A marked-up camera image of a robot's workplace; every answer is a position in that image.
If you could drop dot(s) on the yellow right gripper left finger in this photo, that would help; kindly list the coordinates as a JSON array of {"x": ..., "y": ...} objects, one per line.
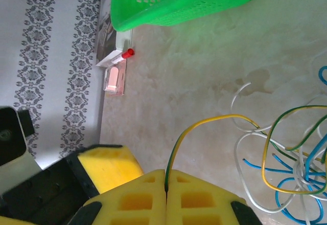
[{"x": 132, "y": 202}]

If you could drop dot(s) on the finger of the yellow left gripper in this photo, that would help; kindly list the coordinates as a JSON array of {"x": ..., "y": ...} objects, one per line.
[
  {"x": 110, "y": 168},
  {"x": 12, "y": 222}
]

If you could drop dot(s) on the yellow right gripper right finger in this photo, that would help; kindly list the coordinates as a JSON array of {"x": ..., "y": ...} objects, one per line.
[{"x": 199, "y": 199}]

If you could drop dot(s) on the pink item in clear pack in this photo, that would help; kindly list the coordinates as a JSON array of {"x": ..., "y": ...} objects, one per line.
[{"x": 113, "y": 79}]

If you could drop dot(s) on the white marker with red cap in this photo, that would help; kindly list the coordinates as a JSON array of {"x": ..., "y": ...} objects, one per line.
[{"x": 127, "y": 53}]

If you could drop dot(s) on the book with photo cover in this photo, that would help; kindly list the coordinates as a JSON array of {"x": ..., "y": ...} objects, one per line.
[{"x": 104, "y": 41}]

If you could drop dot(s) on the green plastic basket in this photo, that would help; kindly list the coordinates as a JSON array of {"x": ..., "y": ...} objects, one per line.
[{"x": 178, "y": 5}]

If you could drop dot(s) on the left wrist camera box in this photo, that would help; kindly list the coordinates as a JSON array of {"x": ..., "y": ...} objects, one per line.
[{"x": 10, "y": 138}]

